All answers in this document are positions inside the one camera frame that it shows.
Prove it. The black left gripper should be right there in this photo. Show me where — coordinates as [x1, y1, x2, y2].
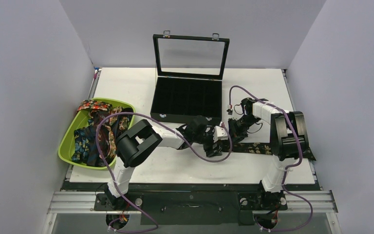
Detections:
[193, 125, 222, 156]

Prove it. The black gold floral tie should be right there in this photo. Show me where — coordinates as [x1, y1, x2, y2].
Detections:
[222, 140, 316, 161]

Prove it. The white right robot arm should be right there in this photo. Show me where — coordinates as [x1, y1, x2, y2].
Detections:
[228, 98, 309, 208]

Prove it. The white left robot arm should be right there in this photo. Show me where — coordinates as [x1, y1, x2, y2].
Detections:
[105, 116, 228, 210]

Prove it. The black display case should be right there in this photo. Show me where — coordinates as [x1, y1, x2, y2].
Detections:
[150, 31, 230, 125]

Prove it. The brown paisley tie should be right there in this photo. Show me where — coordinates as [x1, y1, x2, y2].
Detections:
[98, 115, 132, 163]

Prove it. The red floral tie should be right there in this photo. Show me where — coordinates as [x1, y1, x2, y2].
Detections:
[77, 99, 112, 118]

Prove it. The blue floral tie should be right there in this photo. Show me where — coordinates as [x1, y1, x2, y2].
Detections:
[71, 127, 94, 164]

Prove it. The green plastic bin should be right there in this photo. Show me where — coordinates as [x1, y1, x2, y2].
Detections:
[58, 97, 135, 170]

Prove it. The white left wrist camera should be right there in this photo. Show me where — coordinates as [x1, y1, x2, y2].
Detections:
[213, 122, 229, 142]

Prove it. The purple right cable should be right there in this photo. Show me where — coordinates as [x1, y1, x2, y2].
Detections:
[228, 85, 314, 233]

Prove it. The purple cable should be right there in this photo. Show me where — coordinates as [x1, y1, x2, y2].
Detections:
[95, 112, 233, 234]
[228, 85, 314, 233]

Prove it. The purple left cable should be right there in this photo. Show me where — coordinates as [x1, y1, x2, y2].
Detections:
[95, 112, 233, 234]

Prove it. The aluminium rail frame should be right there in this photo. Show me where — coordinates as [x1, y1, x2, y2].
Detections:
[48, 191, 338, 214]

